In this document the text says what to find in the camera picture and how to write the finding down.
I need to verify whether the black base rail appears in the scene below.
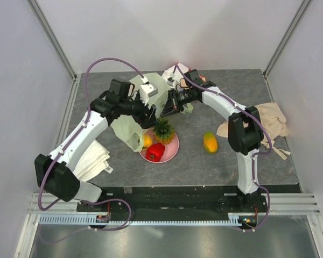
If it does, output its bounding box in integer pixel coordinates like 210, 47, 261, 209
75, 185, 267, 216

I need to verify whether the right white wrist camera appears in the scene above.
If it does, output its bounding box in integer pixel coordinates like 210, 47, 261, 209
166, 71, 177, 89

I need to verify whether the green avocado print plastic bag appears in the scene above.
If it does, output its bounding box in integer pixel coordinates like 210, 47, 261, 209
111, 71, 181, 152

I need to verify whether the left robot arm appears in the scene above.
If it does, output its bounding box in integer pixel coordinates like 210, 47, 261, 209
34, 79, 158, 211

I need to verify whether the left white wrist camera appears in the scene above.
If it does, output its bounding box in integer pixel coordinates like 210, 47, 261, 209
139, 76, 158, 105

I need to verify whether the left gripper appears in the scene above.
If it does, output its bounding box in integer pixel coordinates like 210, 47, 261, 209
120, 91, 159, 130

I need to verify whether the beige crumpled cloth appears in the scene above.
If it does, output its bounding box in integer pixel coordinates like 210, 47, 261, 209
216, 102, 292, 161

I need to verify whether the white folded towel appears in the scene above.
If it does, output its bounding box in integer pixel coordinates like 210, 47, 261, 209
73, 140, 113, 182

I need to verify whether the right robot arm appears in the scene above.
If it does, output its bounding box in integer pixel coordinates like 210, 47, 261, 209
160, 66, 265, 212

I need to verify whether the slotted cable duct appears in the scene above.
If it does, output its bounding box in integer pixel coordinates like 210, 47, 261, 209
39, 214, 242, 226

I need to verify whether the fake red bell pepper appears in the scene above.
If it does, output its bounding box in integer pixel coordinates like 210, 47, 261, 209
145, 143, 166, 162

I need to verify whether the white red cartoon bag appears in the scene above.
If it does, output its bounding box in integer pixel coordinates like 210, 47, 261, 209
158, 63, 191, 93

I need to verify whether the pink plate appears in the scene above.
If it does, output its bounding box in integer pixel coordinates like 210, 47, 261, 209
139, 133, 179, 163

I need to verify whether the fake yellow pear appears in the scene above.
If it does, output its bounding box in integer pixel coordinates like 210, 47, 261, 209
142, 134, 153, 150

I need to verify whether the fake pineapple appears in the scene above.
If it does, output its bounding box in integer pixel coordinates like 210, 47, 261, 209
152, 118, 175, 145

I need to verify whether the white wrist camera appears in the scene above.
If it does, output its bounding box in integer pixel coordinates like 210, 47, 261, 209
166, 71, 177, 89
139, 76, 158, 105

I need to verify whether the fake mango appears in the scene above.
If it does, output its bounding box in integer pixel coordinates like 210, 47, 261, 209
203, 132, 219, 154

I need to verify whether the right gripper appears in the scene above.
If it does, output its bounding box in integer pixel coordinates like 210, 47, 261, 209
160, 88, 193, 118

